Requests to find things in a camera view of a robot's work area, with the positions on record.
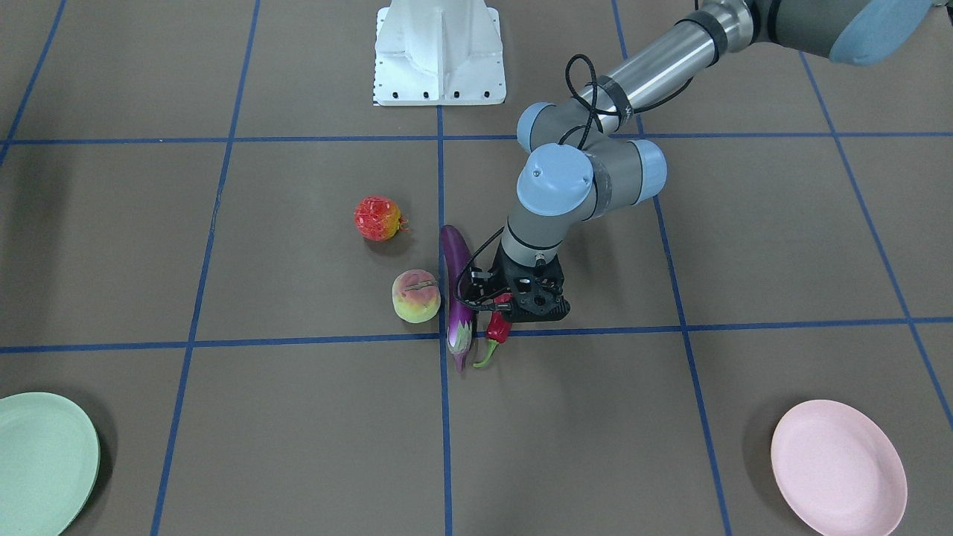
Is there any purple eggplant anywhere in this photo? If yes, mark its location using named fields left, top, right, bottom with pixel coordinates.
left=440, top=225, right=476, bottom=372

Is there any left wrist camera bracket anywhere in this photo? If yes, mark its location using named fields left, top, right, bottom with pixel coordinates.
left=462, top=267, right=509, bottom=305

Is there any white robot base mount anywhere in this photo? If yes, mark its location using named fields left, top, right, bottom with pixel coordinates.
left=372, top=1, right=507, bottom=106

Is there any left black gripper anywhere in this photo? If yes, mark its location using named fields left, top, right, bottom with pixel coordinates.
left=491, top=248, right=570, bottom=322

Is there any red chili pepper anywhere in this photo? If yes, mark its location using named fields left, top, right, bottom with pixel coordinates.
left=473, top=311, right=513, bottom=369

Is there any peach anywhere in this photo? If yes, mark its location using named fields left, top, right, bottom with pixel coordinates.
left=392, top=270, right=442, bottom=325

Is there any red pomegranate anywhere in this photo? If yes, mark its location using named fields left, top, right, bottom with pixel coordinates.
left=353, top=196, right=409, bottom=242

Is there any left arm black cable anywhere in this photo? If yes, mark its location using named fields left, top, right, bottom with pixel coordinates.
left=564, top=54, right=693, bottom=146

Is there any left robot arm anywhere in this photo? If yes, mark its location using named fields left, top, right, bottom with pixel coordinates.
left=468, top=1, right=931, bottom=323

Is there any pink plate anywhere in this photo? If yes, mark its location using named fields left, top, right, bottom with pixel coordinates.
left=771, top=399, right=908, bottom=535

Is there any green plate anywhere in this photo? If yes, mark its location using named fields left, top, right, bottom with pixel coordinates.
left=1, top=392, right=100, bottom=535

